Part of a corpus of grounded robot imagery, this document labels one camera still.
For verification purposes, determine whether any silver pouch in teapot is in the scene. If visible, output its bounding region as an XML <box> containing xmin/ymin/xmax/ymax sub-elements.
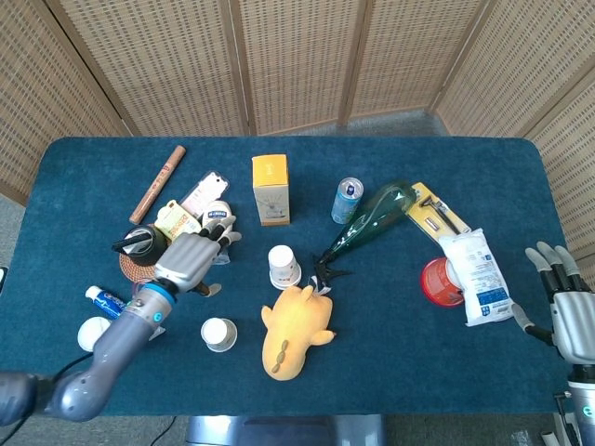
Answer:
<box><xmin>121</xmin><ymin>230</ymin><xmax>150</xmax><ymax>256</ymax></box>

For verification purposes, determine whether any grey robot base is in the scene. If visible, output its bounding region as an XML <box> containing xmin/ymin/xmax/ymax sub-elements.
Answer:
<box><xmin>185</xmin><ymin>414</ymin><xmax>387</xmax><ymax>446</ymax></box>

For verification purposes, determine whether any red plastic container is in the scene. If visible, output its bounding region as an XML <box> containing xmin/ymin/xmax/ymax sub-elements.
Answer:
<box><xmin>421</xmin><ymin>257</ymin><xmax>466</xmax><ymax>308</ymax></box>

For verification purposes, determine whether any mayonnaise squeeze bottle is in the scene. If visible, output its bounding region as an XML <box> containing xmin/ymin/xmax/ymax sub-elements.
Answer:
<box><xmin>202</xmin><ymin>200</ymin><xmax>233</xmax><ymax>266</ymax></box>

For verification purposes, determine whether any black floor cable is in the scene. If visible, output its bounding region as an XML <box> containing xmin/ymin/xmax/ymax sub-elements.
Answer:
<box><xmin>148</xmin><ymin>415</ymin><xmax>178</xmax><ymax>446</ymax></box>

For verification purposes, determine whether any woven folding screen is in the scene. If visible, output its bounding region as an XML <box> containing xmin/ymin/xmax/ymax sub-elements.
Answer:
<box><xmin>0</xmin><ymin>0</ymin><xmax>595</xmax><ymax>261</ymax></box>

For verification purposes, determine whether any white lidded jar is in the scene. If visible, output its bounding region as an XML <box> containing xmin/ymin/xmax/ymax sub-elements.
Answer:
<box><xmin>77</xmin><ymin>316</ymin><xmax>112</xmax><ymax>352</ymax></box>

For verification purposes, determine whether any brown paper roll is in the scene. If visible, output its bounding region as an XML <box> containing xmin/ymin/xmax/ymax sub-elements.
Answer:
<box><xmin>128</xmin><ymin>144</ymin><xmax>187</xmax><ymax>225</ymax></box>

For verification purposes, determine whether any blue tablecloth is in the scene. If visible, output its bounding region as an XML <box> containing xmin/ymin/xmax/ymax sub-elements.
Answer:
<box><xmin>0</xmin><ymin>135</ymin><xmax>577</xmax><ymax>417</ymax></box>

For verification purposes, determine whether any green spray bottle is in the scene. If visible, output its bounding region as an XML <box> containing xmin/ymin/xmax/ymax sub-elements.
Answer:
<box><xmin>311</xmin><ymin>179</ymin><xmax>418</xmax><ymax>282</ymax></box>

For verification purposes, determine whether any blue white toothpaste tube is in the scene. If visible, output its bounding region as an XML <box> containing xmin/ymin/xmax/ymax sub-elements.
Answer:
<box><xmin>85</xmin><ymin>285</ymin><xmax>129</xmax><ymax>321</ymax></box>

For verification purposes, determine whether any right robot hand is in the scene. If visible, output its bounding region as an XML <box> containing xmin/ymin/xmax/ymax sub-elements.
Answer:
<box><xmin>510</xmin><ymin>240</ymin><xmax>595</xmax><ymax>366</ymax></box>

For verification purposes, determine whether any woven rattan coaster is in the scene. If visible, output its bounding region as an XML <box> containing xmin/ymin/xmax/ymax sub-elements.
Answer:
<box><xmin>119</xmin><ymin>250</ymin><xmax>162</xmax><ymax>284</ymax></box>

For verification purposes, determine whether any yellow plush dinosaur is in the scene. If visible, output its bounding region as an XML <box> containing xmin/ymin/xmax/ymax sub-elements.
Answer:
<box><xmin>260</xmin><ymin>283</ymin><xmax>336</xmax><ymax>382</ymax></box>

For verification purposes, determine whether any reed diffuser box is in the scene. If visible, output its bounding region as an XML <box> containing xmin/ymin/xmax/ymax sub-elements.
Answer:
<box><xmin>251</xmin><ymin>154</ymin><xmax>293</xmax><ymax>228</ymax></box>

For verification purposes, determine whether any white plastic package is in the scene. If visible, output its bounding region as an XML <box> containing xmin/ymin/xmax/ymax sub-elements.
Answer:
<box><xmin>438</xmin><ymin>228</ymin><xmax>521</xmax><ymax>328</ymax></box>

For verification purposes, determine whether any black teapot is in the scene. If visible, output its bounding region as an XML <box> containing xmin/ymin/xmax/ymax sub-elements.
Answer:
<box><xmin>111</xmin><ymin>223</ymin><xmax>168</xmax><ymax>267</ymax></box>

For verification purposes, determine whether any white cup green flower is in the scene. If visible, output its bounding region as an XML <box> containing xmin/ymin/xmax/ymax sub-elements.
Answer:
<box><xmin>200</xmin><ymin>317</ymin><xmax>239</xmax><ymax>353</ymax></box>
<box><xmin>268</xmin><ymin>244</ymin><xmax>301</xmax><ymax>284</ymax></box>

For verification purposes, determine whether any white phone case package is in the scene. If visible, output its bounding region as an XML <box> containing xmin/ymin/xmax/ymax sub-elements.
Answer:
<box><xmin>179</xmin><ymin>170</ymin><xmax>231</xmax><ymax>219</ymax></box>

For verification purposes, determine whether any razor on yellow card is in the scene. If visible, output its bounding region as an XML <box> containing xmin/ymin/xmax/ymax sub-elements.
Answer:
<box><xmin>408</xmin><ymin>181</ymin><xmax>471</xmax><ymax>243</ymax></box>

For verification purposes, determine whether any green yellow snack packet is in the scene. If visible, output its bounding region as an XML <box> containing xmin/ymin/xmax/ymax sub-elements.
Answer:
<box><xmin>153</xmin><ymin>199</ymin><xmax>202</xmax><ymax>243</ymax></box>

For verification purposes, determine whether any blue drink can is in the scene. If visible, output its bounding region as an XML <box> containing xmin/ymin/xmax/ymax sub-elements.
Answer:
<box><xmin>330</xmin><ymin>177</ymin><xmax>364</xmax><ymax>225</ymax></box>

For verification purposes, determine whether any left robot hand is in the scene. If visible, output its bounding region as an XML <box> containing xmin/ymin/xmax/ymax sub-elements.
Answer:
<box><xmin>154</xmin><ymin>216</ymin><xmax>243</xmax><ymax>298</ymax></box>

